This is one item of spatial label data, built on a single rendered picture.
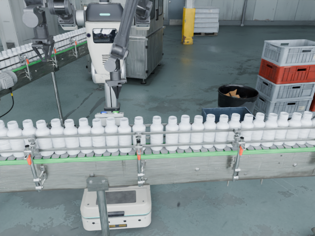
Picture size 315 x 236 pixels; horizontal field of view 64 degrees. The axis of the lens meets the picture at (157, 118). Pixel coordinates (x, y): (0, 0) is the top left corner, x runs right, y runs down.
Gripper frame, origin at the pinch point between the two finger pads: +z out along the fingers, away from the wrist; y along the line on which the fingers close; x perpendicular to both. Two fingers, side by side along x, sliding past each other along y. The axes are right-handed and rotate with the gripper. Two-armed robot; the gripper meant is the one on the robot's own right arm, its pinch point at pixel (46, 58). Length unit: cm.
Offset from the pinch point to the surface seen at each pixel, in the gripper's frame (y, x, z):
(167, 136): 18, 53, 32
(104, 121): 3.2, 23.2, 30.5
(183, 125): 17, 60, 27
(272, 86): -162, 207, 77
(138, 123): 16.9, 39.6, 25.0
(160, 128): 17, 49, 27
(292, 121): 17, 113, 26
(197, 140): 19, 67, 34
